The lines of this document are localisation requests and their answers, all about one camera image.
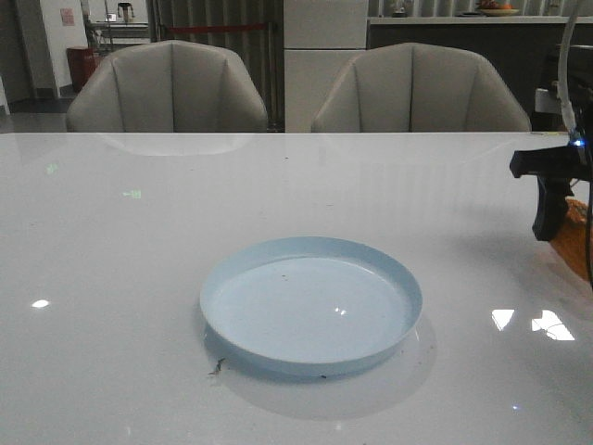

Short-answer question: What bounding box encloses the orange toy corn cob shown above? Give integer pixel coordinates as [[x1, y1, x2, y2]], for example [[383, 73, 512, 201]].
[[550, 197, 588, 280]]

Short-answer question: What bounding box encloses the grey upholstered chair right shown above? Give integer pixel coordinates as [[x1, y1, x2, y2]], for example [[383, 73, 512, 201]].
[[311, 43, 531, 133]]

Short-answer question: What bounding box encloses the white cable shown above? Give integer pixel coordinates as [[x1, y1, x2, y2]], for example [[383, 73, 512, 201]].
[[557, 0, 583, 134]]

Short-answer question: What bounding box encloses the red bin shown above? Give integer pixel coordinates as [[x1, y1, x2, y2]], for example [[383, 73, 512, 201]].
[[67, 46, 102, 93]]

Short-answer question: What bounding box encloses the grey counter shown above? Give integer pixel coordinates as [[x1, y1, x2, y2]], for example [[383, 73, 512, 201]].
[[366, 16, 567, 114]]

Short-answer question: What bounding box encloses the light blue round plate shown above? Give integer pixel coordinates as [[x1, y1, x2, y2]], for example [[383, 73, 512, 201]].
[[199, 236, 423, 376]]

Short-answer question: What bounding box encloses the grey upholstered chair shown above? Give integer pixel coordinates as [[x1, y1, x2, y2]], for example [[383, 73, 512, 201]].
[[66, 40, 268, 133], [311, 43, 531, 133]]

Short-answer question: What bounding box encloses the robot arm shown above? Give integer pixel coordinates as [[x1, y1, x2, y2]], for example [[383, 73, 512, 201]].
[[510, 44, 592, 241]]

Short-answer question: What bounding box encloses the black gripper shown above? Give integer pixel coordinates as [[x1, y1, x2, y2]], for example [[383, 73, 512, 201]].
[[510, 146, 592, 241]]

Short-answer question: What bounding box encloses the grey upholstered chair left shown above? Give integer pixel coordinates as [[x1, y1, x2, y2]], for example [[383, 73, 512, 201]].
[[66, 40, 268, 133]]

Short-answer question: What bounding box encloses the white cabinet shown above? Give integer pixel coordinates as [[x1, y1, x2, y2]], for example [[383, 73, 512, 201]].
[[284, 1, 369, 133]]

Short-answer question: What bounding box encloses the fruit bowl on counter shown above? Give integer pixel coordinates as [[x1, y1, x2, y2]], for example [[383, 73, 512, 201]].
[[475, 0, 519, 17]]

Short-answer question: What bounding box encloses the red barrier belt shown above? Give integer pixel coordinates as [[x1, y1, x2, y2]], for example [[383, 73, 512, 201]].
[[162, 22, 269, 34]]

